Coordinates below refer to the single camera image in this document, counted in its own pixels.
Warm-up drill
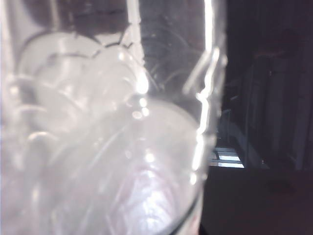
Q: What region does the clear red-label water bottle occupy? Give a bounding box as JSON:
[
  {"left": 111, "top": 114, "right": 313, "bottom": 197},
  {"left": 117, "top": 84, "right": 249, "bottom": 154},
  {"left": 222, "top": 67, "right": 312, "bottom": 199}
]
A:
[{"left": 0, "top": 0, "right": 228, "bottom": 235}]

